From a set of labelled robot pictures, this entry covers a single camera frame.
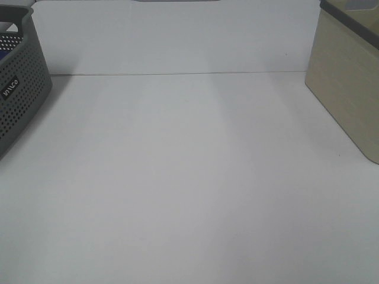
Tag blue microfibre towel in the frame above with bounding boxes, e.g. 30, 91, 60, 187
0, 24, 20, 64

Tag beige storage bin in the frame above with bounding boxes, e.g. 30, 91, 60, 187
305, 1, 378, 163

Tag grey perforated plastic basket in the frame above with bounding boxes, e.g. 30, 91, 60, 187
1, 5, 52, 156

